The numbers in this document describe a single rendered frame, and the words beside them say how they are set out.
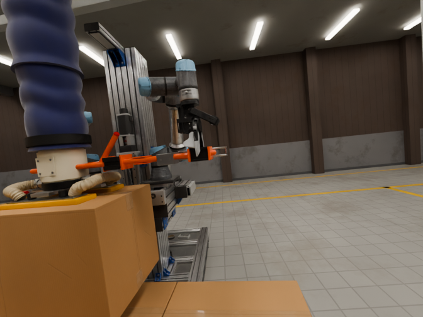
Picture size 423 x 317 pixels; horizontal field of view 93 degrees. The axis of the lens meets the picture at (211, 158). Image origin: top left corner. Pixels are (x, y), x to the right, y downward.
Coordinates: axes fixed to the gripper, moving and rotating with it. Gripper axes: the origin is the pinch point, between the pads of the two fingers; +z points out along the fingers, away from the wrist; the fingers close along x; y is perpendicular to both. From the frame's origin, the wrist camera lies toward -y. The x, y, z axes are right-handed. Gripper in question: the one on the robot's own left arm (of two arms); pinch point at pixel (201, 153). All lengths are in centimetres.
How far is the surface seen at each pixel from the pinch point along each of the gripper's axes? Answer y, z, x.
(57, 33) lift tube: 49, -52, 6
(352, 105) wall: -390, -89, -632
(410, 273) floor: -144, 121, -106
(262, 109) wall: -105, -116, -607
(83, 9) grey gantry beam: 157, -195, -159
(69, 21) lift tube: 48, -60, 0
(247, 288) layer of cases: -11, 66, -16
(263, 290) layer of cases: -18, 66, -15
